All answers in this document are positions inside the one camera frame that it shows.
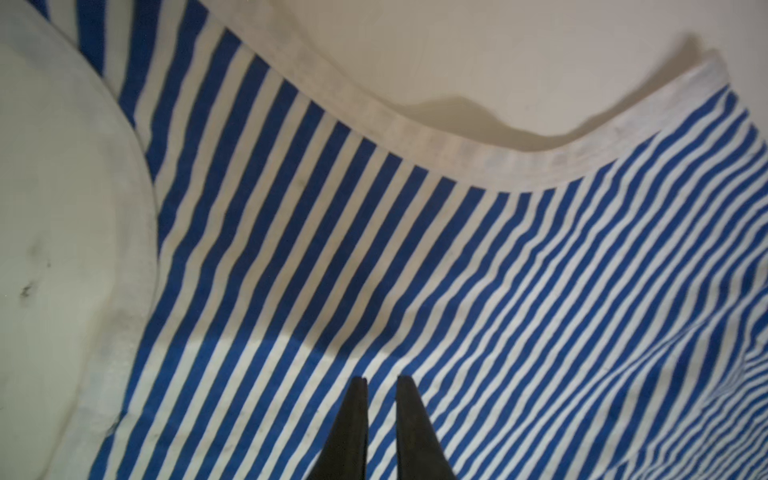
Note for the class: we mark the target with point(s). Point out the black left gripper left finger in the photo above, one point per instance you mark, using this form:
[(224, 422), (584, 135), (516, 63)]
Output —
[(344, 454)]

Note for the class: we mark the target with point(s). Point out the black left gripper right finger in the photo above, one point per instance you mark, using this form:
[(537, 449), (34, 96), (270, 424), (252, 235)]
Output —
[(419, 452)]

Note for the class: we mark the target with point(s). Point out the blue white striped tank top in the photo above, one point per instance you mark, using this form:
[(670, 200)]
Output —
[(598, 311)]

